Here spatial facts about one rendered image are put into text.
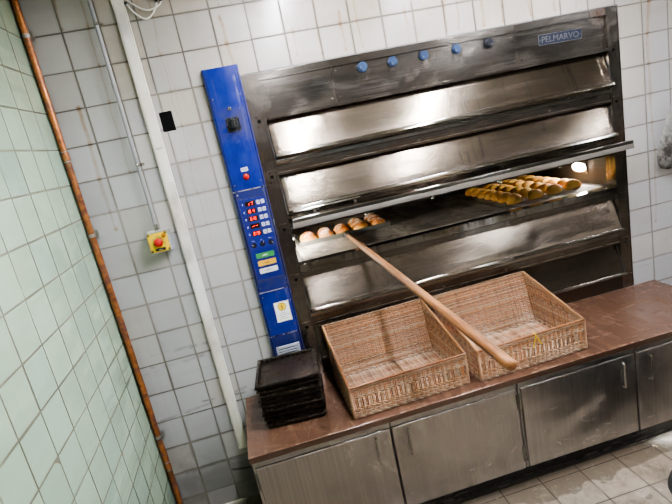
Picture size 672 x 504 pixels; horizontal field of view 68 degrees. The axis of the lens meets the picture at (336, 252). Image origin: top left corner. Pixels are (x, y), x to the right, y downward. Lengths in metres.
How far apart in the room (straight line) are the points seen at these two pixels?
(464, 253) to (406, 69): 0.98
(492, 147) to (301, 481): 1.84
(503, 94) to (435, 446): 1.73
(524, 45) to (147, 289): 2.20
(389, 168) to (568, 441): 1.55
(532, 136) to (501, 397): 1.33
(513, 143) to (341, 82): 0.95
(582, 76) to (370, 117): 1.15
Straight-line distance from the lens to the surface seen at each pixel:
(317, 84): 2.46
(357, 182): 2.47
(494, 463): 2.59
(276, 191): 2.41
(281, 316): 2.51
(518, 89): 2.80
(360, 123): 2.47
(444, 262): 2.68
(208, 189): 2.41
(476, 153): 2.68
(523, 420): 2.55
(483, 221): 2.74
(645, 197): 3.30
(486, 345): 1.33
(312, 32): 2.48
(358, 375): 2.57
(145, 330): 2.58
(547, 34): 2.93
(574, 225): 3.04
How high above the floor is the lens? 1.80
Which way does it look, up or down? 14 degrees down
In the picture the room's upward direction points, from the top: 12 degrees counter-clockwise
